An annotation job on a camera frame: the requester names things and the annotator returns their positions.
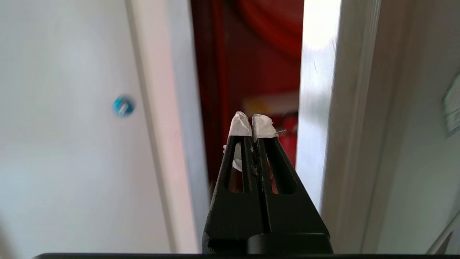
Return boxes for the red fire extinguisher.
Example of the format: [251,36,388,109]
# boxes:
[270,112,299,195]

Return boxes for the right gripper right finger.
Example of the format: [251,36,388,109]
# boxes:
[252,114,334,254]

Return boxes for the white door frame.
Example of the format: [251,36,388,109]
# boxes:
[295,0,460,254]

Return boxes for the red fire hose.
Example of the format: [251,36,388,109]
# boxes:
[235,0,304,60]

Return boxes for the white cabinet door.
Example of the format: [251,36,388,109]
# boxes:
[0,0,211,254]

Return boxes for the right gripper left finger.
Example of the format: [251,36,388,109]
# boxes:
[202,111,268,254]

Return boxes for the blue round door lock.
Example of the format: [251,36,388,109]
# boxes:
[112,95,135,118]

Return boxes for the red fire hydrant cabinet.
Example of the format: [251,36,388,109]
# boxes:
[190,0,304,195]

